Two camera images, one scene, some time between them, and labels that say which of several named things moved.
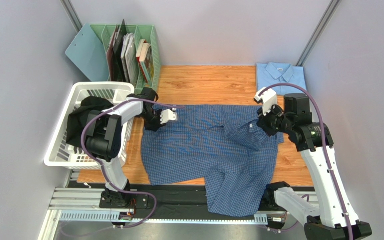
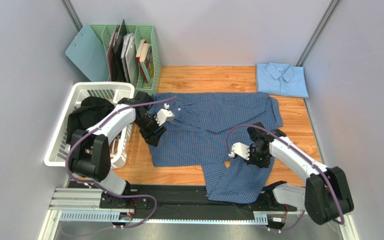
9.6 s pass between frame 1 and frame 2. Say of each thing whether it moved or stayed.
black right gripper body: moved
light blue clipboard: stayed
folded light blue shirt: stayed
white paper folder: stayed
